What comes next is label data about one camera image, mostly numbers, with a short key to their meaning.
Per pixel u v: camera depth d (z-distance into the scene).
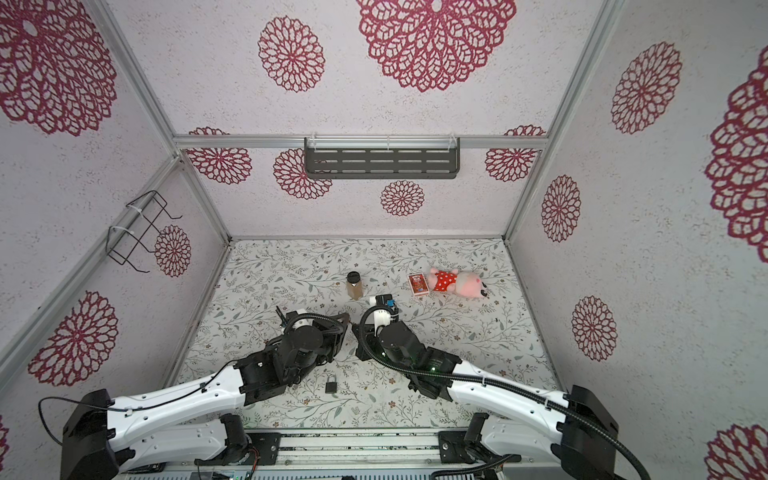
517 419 0.46
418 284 1.05
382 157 0.93
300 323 0.70
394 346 0.53
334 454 0.73
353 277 0.97
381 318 0.65
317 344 0.55
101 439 0.40
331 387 0.83
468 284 0.99
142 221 0.79
